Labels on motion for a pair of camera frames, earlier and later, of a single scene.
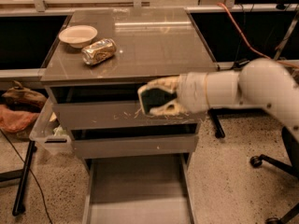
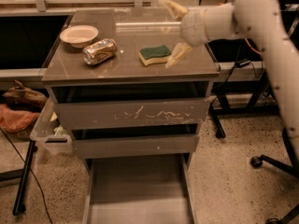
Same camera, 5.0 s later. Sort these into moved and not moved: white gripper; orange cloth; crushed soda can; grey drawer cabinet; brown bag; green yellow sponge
Moved: white gripper; green yellow sponge
Not moved: orange cloth; crushed soda can; grey drawer cabinet; brown bag
